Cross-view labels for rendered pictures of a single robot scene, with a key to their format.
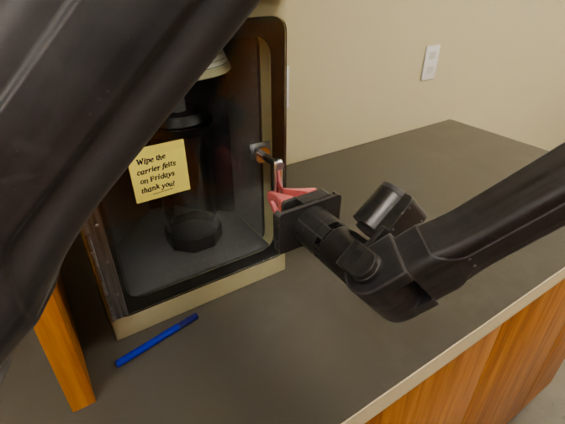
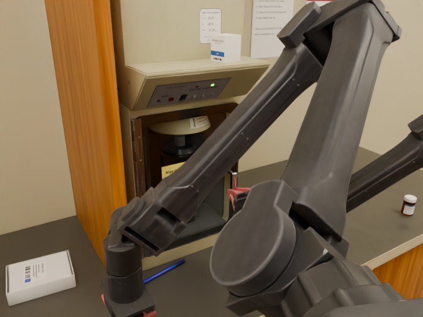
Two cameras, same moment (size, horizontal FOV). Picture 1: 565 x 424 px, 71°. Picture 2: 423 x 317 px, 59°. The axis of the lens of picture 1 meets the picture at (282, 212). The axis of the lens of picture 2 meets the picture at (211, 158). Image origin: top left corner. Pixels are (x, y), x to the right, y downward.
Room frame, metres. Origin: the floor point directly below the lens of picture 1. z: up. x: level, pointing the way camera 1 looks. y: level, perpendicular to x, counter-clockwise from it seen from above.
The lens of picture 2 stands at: (-0.41, 0.05, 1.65)
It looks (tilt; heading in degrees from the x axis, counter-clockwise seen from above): 23 degrees down; 1
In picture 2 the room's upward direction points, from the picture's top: 1 degrees clockwise
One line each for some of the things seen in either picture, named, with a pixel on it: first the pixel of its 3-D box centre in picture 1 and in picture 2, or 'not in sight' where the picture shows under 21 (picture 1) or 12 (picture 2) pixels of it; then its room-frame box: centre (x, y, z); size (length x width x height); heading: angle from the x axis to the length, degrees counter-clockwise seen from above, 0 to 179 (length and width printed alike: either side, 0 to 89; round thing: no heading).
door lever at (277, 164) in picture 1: (271, 181); (230, 183); (0.55, 0.02, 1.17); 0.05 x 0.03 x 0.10; 33
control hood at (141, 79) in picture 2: not in sight; (201, 84); (0.47, 0.10, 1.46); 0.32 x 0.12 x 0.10; 123
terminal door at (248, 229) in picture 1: (196, 176); (191, 180); (0.51, 0.12, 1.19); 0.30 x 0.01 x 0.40; 123
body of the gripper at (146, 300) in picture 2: not in sight; (126, 282); (0.08, 0.20, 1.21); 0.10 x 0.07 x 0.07; 33
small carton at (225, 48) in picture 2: not in sight; (225, 48); (0.51, 0.04, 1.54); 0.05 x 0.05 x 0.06; 41
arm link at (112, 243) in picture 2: not in sight; (123, 250); (0.09, 0.20, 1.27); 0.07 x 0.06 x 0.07; 10
